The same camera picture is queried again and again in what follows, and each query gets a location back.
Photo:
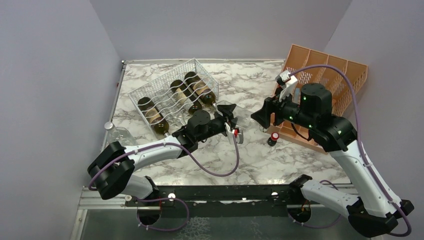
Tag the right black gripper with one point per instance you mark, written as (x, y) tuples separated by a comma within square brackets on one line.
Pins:
[(263, 115)]

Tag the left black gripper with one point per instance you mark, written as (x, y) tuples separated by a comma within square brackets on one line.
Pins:
[(227, 111)]

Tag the clear square glass bottle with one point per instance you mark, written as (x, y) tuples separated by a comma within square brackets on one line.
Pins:
[(242, 117)]

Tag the silver-neck green wine bottle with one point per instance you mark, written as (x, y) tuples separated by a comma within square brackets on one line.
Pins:
[(200, 88)]

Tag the dark-neck green wine bottle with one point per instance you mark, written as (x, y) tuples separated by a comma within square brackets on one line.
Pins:
[(184, 97)]

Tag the clear textured glass bottle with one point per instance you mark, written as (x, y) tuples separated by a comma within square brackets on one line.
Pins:
[(168, 107)]

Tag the clear jar silver lid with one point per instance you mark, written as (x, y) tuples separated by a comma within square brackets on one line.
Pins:
[(119, 134)]

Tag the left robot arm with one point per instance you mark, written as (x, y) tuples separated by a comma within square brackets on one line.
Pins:
[(112, 172)]

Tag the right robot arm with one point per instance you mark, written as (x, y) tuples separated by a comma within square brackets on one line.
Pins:
[(375, 210)]

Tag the small red-cap black bottle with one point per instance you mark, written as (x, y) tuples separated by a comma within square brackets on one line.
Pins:
[(273, 139)]

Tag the orange plastic file organizer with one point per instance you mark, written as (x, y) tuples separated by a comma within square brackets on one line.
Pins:
[(300, 57)]

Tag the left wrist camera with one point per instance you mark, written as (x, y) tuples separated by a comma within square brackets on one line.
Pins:
[(234, 135)]

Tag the white wire wine rack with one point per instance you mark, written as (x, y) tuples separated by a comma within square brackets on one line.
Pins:
[(163, 83)]

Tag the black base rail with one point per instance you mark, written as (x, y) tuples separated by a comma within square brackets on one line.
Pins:
[(216, 201)]

